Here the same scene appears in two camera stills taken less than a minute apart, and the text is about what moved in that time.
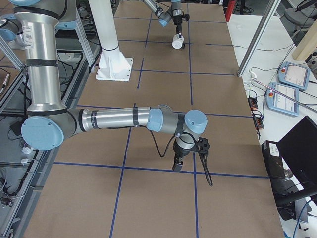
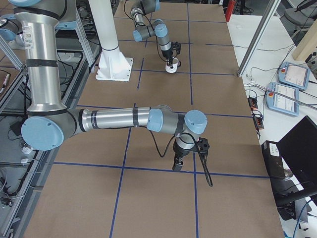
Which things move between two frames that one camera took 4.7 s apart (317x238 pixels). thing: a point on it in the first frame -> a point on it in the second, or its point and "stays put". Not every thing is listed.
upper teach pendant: (296, 76) stays put
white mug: (177, 42) -> (176, 64)
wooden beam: (308, 43) stays put
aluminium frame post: (269, 14) stays put
